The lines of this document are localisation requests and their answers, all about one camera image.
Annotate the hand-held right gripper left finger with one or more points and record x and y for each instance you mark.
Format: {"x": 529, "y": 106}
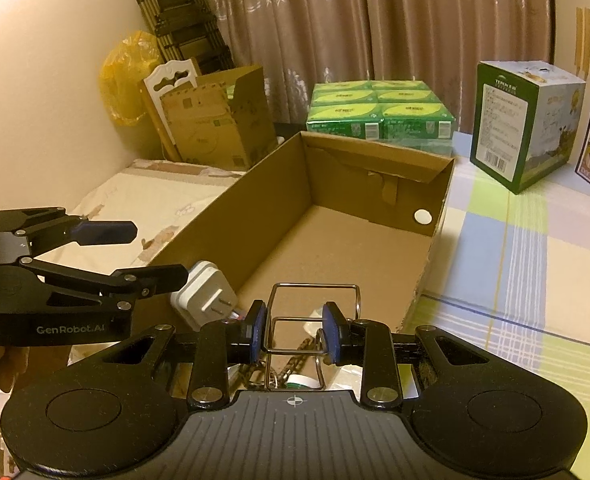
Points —
{"x": 259, "y": 330}

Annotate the stack of green tissue packs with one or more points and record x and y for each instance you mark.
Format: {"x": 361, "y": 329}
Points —
{"x": 375, "y": 110}

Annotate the yellow plastic bag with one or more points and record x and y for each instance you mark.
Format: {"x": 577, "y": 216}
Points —
{"x": 125, "y": 75}

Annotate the brown patterned curtain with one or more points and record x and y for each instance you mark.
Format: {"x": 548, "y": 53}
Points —
{"x": 375, "y": 20}

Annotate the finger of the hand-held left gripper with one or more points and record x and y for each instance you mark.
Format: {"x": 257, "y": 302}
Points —
{"x": 105, "y": 231}
{"x": 160, "y": 280}

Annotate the cardboard box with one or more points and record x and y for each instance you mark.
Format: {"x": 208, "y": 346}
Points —
{"x": 325, "y": 230}

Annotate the white carved chair back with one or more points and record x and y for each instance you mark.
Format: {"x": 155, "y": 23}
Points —
{"x": 170, "y": 72}

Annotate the plaid bed sheet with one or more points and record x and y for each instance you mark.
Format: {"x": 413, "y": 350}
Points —
{"x": 525, "y": 270}

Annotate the green bottle with white cap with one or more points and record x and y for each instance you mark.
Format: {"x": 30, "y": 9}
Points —
{"x": 302, "y": 383}

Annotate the flattened cardboard carton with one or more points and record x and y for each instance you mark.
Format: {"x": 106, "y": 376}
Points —
{"x": 215, "y": 130}

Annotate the white square night light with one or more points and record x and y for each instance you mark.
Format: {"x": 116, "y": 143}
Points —
{"x": 200, "y": 295}

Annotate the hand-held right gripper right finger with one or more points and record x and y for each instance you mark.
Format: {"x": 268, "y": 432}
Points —
{"x": 331, "y": 332}

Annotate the pale wooden strips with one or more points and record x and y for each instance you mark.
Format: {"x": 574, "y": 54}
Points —
{"x": 582, "y": 40}

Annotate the black folding hand cart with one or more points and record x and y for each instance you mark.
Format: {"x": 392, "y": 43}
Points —
{"x": 185, "y": 25}

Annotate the green milk carton box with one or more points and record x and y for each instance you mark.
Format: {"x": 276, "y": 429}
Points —
{"x": 505, "y": 125}

